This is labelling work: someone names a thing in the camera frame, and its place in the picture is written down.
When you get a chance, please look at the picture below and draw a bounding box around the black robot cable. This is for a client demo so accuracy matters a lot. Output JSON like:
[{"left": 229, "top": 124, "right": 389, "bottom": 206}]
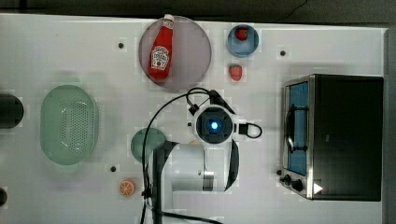
[{"left": 139, "top": 87, "right": 225, "bottom": 224}]

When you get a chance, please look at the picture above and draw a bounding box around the purple round plate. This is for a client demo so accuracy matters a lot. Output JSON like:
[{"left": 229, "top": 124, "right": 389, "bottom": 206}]
[{"left": 138, "top": 16, "right": 212, "bottom": 91}]

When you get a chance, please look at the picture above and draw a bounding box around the strawberry on table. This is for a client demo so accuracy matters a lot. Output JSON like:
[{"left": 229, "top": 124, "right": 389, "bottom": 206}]
[{"left": 229, "top": 64, "right": 243, "bottom": 81}]

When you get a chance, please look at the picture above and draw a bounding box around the black toaster oven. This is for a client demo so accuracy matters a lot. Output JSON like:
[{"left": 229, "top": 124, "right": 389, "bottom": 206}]
[{"left": 277, "top": 74, "right": 384, "bottom": 202}]

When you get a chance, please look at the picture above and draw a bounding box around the green cup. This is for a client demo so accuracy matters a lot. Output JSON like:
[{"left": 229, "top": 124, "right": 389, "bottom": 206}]
[{"left": 131, "top": 128, "right": 166, "bottom": 162}]

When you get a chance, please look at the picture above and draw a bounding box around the black camera mount with cable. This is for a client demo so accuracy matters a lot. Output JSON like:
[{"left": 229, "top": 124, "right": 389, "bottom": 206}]
[{"left": 234, "top": 122, "right": 262, "bottom": 139}]

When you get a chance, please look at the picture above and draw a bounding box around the black round pan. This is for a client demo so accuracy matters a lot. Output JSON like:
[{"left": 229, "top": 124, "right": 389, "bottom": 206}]
[{"left": 0, "top": 94, "right": 24, "bottom": 129}]

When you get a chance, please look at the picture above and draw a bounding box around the green perforated colander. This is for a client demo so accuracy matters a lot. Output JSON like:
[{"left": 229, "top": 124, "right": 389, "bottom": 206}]
[{"left": 40, "top": 85, "right": 99, "bottom": 165}]

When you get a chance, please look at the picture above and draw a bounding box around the blue bowl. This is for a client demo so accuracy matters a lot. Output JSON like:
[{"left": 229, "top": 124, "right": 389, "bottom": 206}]
[{"left": 227, "top": 24, "right": 260, "bottom": 58}]

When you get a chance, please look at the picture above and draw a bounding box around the orange slice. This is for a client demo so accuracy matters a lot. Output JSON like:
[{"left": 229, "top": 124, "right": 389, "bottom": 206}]
[{"left": 120, "top": 179, "right": 135, "bottom": 197}]

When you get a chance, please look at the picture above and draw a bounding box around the red ketchup bottle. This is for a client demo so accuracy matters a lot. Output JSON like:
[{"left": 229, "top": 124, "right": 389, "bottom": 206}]
[{"left": 148, "top": 14, "right": 175, "bottom": 80}]

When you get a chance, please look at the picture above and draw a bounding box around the strawberry in bowl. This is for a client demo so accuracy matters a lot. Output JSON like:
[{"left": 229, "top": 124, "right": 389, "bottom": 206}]
[{"left": 235, "top": 27, "right": 248, "bottom": 41}]

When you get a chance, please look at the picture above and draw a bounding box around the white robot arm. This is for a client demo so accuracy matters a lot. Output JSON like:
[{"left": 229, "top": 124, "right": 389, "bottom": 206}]
[{"left": 149, "top": 105, "right": 241, "bottom": 224}]

